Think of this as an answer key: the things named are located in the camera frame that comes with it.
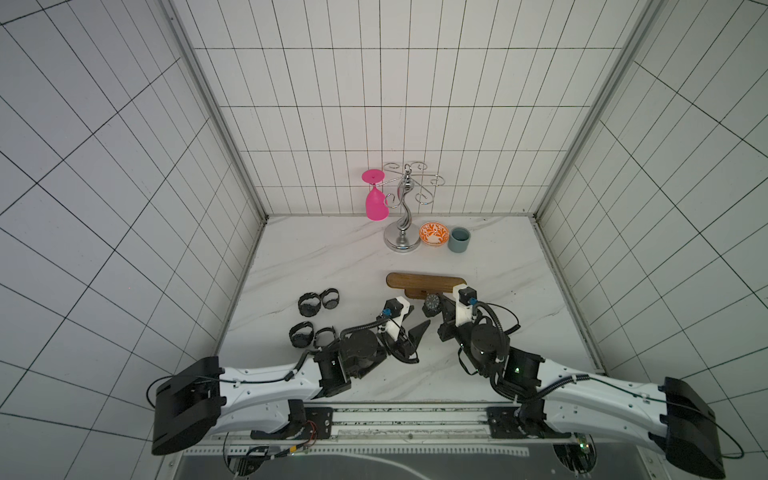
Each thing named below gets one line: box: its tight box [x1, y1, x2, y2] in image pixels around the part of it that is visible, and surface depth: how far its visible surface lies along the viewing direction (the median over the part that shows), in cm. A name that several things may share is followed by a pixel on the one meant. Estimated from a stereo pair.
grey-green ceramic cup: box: [448, 226, 472, 253], surface depth 109 cm
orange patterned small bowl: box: [419, 222, 449, 247], surface depth 112 cm
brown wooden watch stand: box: [386, 272, 467, 299], surface depth 93 cm
